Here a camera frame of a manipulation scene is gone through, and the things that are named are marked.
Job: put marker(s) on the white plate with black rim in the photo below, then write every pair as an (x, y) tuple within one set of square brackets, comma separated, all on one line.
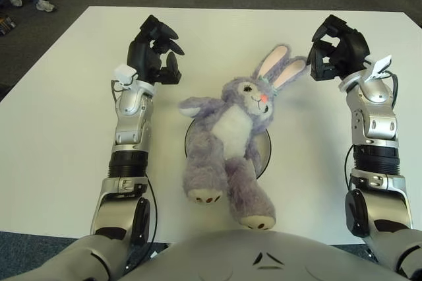
[(263, 149)]

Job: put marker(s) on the silver robot torso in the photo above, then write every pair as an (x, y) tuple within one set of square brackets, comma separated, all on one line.
[(230, 261)]

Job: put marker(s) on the purple plush bunny doll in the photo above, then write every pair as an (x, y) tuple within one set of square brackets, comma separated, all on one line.
[(230, 129)]

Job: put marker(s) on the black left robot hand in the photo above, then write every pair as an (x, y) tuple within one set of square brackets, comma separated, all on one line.
[(145, 56)]

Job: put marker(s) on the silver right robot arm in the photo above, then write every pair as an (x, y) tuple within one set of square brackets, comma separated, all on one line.
[(376, 119)]

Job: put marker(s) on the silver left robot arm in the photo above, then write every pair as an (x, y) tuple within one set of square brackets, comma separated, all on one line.
[(132, 122)]

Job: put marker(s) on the dark object at left edge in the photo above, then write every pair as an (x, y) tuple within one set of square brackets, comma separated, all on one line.
[(6, 25)]

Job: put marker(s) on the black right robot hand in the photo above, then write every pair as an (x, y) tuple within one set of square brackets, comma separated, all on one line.
[(349, 53)]

